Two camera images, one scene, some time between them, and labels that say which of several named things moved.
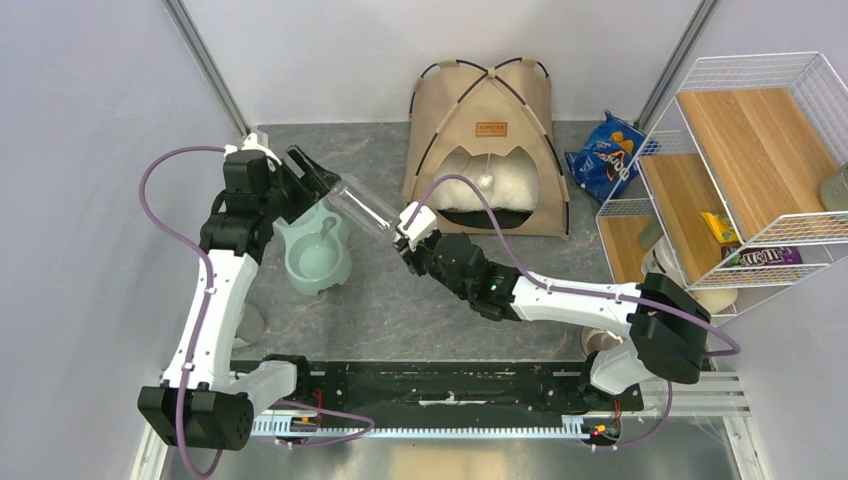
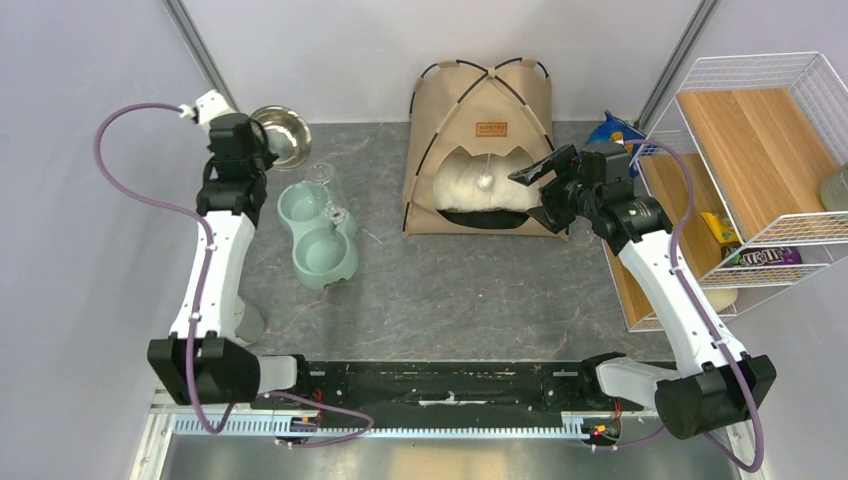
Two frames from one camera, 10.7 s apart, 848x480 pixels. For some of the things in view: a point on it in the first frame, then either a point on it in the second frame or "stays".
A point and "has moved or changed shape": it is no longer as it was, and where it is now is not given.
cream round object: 715,300 stays
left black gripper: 300,180 → 237,154
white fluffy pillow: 515,181 stays
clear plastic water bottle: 346,194 has moved or changed shape
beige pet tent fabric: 454,105 stays
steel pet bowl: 593,340 → 289,135
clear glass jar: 834,190 stays
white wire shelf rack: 740,189 stays
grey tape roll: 252,325 stays
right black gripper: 414,249 → 562,183
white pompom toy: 485,181 stays
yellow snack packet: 721,228 stays
